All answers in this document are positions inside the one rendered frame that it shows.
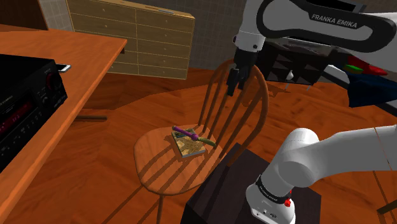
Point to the tan patterned book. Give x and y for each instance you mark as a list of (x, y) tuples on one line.
[(189, 149)]

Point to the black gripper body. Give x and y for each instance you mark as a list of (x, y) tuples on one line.
[(244, 59)]

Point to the black lattice shelf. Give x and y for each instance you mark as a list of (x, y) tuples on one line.
[(294, 66)]

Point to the wooden spindle-back chair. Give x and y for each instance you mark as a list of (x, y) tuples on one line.
[(158, 155)]

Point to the black stereo receiver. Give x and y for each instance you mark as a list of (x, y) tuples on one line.
[(24, 102)]

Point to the purple and green tool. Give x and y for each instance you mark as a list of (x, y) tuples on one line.
[(186, 133)]

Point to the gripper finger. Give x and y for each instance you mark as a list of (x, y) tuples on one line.
[(232, 81), (242, 79)]

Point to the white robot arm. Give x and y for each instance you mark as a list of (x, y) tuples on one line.
[(341, 152)]

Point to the dark robot stand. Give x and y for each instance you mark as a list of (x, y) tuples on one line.
[(223, 192)]

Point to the dark brown cabinet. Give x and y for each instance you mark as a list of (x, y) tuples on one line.
[(21, 14)]

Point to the orange wooden desk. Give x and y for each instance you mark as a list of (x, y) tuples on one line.
[(62, 46)]

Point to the silver phone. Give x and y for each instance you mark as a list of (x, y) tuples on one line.
[(64, 67)]

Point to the light wooden chest of drawers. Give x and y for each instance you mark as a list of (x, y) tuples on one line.
[(155, 37)]

